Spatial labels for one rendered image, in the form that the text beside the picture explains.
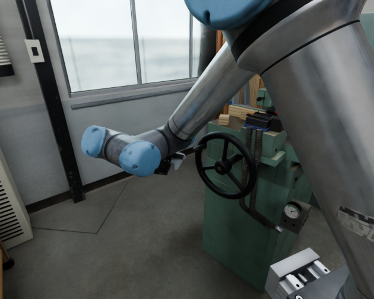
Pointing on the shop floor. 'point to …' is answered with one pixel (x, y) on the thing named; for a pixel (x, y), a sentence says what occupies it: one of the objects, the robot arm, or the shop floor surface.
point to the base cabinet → (249, 225)
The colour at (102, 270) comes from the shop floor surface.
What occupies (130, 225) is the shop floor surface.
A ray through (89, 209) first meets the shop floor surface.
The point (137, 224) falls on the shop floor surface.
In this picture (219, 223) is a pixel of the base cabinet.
